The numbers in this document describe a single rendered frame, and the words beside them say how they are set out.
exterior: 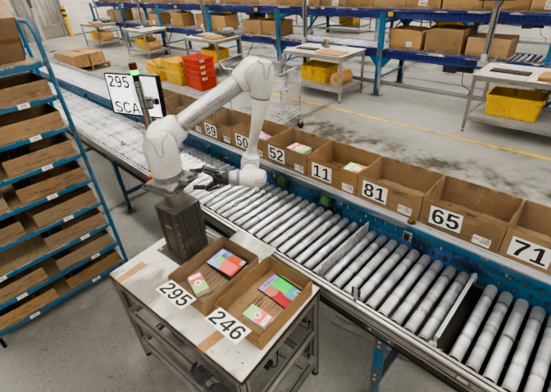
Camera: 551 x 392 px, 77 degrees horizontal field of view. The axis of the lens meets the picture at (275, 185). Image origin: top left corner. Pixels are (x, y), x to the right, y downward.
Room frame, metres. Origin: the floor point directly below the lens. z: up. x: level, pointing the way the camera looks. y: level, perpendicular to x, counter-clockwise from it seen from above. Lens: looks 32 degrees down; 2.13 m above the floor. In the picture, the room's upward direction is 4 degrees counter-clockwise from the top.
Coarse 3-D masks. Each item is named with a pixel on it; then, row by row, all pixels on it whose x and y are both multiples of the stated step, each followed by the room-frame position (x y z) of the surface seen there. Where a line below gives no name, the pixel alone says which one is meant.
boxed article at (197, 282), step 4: (192, 276) 1.29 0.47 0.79; (196, 276) 1.29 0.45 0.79; (200, 276) 1.29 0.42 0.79; (188, 280) 1.29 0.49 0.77; (192, 280) 1.27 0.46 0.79; (196, 280) 1.26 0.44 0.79; (200, 280) 1.26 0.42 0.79; (204, 280) 1.26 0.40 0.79; (192, 284) 1.24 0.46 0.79; (196, 284) 1.24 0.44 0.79; (200, 284) 1.24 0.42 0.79; (204, 284) 1.24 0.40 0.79; (192, 288) 1.23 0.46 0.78; (196, 288) 1.21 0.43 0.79; (200, 288) 1.21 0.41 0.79; (204, 288) 1.21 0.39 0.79; (208, 288) 1.21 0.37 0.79; (196, 292) 1.19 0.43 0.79; (200, 292) 1.19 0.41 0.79; (204, 292) 1.20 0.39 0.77; (208, 292) 1.21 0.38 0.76; (196, 296) 1.18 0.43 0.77
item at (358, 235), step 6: (366, 228) 1.59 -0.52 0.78; (354, 234) 1.51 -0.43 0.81; (360, 234) 1.54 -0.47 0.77; (366, 234) 1.59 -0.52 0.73; (348, 240) 1.46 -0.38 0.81; (354, 240) 1.50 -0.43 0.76; (342, 246) 1.42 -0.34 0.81; (348, 246) 1.46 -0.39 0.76; (336, 252) 1.38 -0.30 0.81; (342, 252) 1.42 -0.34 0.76; (330, 258) 1.34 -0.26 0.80; (336, 258) 1.38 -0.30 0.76; (324, 264) 1.30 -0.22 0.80; (330, 264) 1.34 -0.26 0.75; (324, 270) 1.30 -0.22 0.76
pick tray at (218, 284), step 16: (224, 240) 1.52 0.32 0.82; (208, 256) 1.44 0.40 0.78; (240, 256) 1.44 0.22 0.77; (256, 256) 1.36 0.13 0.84; (176, 272) 1.29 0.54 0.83; (192, 272) 1.35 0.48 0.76; (208, 272) 1.34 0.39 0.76; (240, 272) 1.24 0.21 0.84; (224, 288) 1.16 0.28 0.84; (192, 304) 1.13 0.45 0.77; (208, 304) 1.09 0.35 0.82
